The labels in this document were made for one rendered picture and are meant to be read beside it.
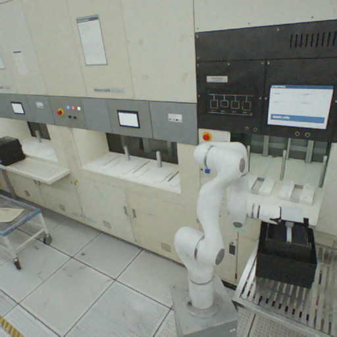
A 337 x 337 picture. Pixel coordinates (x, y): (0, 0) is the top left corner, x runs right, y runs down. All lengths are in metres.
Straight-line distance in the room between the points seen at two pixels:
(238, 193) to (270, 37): 0.77
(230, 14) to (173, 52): 0.38
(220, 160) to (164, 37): 0.94
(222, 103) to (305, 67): 0.46
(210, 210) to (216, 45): 0.90
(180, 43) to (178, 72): 0.16
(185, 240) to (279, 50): 1.01
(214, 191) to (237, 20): 0.89
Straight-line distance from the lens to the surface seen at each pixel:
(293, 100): 1.50
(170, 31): 1.70
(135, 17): 1.84
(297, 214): 1.45
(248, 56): 1.52
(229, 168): 1.02
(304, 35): 1.47
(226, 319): 1.42
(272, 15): 1.49
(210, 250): 1.11
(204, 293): 1.33
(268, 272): 1.55
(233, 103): 1.58
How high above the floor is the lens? 1.96
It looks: 27 degrees down
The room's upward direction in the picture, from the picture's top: 6 degrees counter-clockwise
